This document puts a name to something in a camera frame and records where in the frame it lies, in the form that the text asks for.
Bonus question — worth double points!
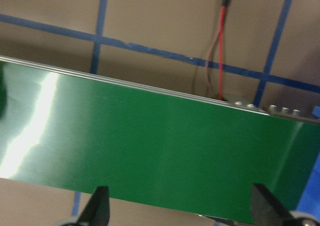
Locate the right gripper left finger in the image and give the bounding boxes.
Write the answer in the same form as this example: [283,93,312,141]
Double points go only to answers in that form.
[76,186,110,226]

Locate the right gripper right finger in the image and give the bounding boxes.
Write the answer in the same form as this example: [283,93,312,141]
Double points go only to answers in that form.
[250,184,295,226]

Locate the green conveyor belt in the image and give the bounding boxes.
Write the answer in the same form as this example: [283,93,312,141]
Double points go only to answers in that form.
[0,58,320,222]

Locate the red conveyor power wire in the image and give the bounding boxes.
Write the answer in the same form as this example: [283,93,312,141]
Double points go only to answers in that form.
[204,0,232,100]

